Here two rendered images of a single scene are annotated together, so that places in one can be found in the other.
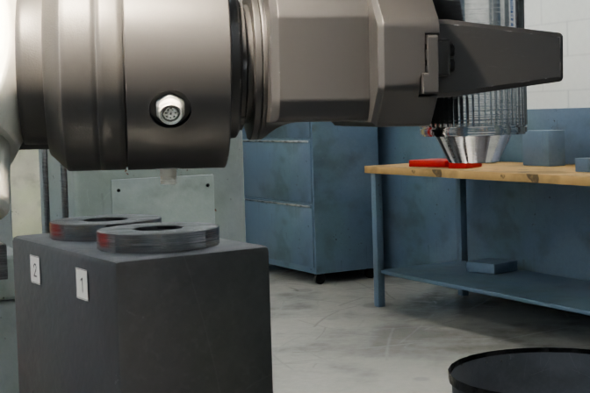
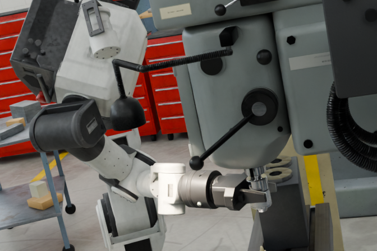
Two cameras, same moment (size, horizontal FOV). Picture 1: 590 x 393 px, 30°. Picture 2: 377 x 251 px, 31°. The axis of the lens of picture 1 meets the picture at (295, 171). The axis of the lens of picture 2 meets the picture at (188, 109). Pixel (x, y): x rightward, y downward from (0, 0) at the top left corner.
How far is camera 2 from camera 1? 1.25 m
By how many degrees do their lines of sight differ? 43
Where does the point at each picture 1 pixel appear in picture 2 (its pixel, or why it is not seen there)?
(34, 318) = not seen: hidden behind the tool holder
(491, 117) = (256, 206)
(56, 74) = (182, 198)
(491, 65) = (252, 199)
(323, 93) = (221, 203)
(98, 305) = not seen: hidden behind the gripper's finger
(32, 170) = not seen: outside the picture
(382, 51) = (224, 200)
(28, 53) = (179, 192)
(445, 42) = (240, 195)
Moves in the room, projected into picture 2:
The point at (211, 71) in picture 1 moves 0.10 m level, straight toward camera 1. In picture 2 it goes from (203, 199) to (177, 218)
